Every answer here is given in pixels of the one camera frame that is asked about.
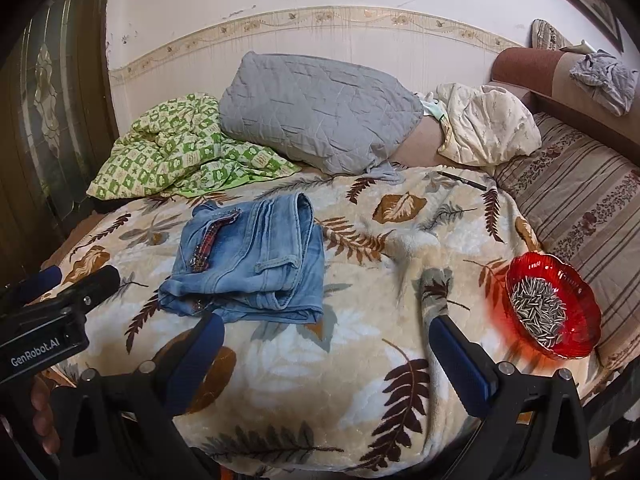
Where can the dark wooden glass door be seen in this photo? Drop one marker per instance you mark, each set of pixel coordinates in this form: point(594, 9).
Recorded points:
point(50, 110)

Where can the striped floral sofa cushion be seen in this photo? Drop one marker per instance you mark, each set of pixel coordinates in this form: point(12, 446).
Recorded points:
point(575, 195)

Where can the crumpled grey cloth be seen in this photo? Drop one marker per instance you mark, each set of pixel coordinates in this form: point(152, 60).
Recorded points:
point(602, 80)

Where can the patterned throw pillow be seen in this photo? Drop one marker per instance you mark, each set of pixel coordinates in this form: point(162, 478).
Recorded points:
point(547, 35)

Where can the black pen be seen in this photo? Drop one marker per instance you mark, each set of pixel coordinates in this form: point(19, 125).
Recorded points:
point(462, 179)

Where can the green patterned blanket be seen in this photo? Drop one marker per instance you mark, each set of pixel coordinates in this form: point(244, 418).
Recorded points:
point(170, 150)

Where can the grey quilted pillow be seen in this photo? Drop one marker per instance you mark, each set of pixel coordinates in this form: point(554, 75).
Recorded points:
point(320, 105)

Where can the green white cloth piece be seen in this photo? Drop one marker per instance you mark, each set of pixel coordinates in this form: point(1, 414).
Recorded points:
point(432, 107)

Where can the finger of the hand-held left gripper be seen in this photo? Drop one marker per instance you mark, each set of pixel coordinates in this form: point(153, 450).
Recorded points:
point(35, 282)
point(95, 282)

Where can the heap of sunflower seeds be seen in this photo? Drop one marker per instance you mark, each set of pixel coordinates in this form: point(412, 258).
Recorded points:
point(540, 310)

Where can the leaf print fleece blanket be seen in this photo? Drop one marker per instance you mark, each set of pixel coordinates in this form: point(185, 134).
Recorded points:
point(350, 360)

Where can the person's left hand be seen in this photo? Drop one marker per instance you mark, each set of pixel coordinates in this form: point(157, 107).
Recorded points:
point(42, 415)

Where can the red glass bowl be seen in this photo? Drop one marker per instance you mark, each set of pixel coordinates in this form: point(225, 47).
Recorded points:
point(535, 265)

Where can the blue denim pants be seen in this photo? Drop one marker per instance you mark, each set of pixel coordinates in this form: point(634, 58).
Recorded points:
point(260, 255)

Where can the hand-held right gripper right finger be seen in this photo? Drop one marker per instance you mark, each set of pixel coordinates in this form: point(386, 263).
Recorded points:
point(460, 365)

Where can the cream floral pillow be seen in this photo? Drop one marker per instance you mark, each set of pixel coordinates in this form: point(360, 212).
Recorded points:
point(490, 125)

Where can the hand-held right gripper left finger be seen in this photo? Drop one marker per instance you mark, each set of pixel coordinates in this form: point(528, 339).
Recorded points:
point(200, 355)

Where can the brown sofa armrest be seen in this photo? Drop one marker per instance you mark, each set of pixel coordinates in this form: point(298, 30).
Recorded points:
point(525, 67)

